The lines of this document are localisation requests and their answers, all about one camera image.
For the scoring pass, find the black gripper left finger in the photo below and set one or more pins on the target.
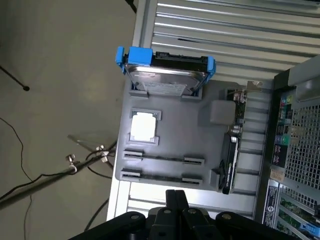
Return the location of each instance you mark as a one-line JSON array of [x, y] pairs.
[[170, 220]]

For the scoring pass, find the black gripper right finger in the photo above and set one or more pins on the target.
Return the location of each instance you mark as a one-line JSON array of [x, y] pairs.
[[183, 220]]

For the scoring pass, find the green graphics card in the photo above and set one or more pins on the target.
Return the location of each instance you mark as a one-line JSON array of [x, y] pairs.
[[232, 162]]

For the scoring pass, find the grey plastic parts rack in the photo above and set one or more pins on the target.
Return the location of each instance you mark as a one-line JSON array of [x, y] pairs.
[[180, 125]]

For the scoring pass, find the silver CPU chip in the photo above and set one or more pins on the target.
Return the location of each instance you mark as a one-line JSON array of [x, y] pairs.
[[143, 127]]

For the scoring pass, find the clear acrylic plate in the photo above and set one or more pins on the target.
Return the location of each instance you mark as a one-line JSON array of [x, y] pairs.
[[90, 141]]

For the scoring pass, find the metal stand pole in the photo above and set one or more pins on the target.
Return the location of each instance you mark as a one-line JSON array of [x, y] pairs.
[[37, 182]]

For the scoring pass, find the grey metal PC case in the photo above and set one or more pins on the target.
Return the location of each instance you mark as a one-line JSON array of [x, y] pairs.
[[305, 150]]

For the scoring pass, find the silver hard disk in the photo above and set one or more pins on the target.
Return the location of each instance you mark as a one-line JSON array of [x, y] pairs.
[[170, 75]]

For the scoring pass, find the black tripod leg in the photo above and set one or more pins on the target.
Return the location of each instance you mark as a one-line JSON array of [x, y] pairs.
[[25, 88]]

